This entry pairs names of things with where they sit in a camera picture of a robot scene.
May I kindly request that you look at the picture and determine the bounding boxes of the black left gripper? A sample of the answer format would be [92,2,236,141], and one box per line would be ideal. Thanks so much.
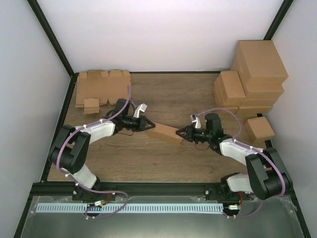
[122,116,156,132]

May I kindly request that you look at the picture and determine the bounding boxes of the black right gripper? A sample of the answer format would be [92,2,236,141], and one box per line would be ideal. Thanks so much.
[176,124,212,144]

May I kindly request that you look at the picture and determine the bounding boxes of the brown cardboard box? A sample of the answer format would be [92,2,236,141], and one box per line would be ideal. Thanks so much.
[147,122,183,147]

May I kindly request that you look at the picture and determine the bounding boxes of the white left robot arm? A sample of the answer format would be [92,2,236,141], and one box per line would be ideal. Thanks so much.
[48,99,156,200]

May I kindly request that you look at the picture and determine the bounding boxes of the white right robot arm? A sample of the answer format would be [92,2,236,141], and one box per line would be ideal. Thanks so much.
[176,113,293,200]

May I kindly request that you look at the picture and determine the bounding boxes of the medium folded cardboard box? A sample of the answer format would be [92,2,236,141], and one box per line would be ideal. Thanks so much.
[214,71,246,108]

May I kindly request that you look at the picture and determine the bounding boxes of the small single cardboard box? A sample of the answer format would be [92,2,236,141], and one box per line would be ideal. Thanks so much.
[244,117,275,142]

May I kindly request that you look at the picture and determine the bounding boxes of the large top cardboard box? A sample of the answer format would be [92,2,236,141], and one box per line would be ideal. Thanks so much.
[231,40,288,85]

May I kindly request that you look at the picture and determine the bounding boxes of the stack of flat cardboard blanks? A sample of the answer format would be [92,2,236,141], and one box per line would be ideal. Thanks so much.
[75,69,131,107]

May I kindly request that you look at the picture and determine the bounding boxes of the small loose cardboard flap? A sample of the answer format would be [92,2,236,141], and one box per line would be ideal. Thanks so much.
[84,98,100,114]

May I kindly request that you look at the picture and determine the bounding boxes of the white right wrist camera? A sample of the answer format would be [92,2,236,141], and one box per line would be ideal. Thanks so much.
[190,114,201,129]

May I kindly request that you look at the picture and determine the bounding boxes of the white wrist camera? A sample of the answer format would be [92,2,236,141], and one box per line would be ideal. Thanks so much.
[133,103,147,118]
[190,114,201,129]

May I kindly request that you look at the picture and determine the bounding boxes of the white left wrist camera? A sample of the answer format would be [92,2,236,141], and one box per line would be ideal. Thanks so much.
[133,103,147,118]

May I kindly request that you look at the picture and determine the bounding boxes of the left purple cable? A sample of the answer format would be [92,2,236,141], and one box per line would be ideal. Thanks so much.
[56,84,136,220]

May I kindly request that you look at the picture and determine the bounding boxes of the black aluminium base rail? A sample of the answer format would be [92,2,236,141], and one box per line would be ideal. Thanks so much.
[30,181,240,202]

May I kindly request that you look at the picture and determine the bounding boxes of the light blue slotted cable duct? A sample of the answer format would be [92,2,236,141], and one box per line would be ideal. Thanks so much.
[36,203,223,214]

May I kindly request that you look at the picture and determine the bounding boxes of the black frame post right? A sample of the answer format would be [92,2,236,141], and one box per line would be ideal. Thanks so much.
[263,0,294,41]

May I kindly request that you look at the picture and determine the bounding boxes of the black frame post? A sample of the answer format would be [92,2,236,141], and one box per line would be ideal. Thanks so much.
[263,0,294,41]
[26,0,75,77]

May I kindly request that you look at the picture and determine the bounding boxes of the black frame post left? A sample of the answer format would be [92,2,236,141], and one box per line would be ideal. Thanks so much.
[26,0,75,77]

